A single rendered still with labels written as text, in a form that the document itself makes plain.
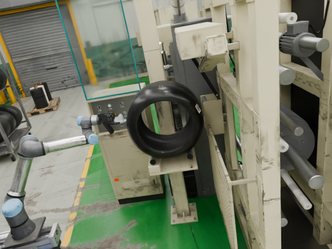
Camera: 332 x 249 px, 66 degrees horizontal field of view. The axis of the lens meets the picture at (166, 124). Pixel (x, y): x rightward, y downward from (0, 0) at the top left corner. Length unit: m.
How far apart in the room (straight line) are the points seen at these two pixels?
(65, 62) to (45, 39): 1.06
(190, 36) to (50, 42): 9.87
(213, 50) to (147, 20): 0.82
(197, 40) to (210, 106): 0.80
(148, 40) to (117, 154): 1.26
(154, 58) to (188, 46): 0.67
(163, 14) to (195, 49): 3.61
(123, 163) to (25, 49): 9.03
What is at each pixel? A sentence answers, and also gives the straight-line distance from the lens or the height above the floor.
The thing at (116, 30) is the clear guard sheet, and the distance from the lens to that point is 2.43.
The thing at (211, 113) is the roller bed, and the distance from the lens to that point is 2.11.
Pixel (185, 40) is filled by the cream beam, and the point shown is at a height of 1.74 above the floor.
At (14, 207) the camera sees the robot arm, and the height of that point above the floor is 0.94.
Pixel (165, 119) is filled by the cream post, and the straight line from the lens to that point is 2.18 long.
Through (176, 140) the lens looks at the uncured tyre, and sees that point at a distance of 2.12.
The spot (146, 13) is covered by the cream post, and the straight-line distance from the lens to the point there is 2.03.
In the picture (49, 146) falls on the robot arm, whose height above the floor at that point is 1.23.
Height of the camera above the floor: 1.86
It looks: 22 degrees down
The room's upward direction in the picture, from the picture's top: 11 degrees counter-clockwise
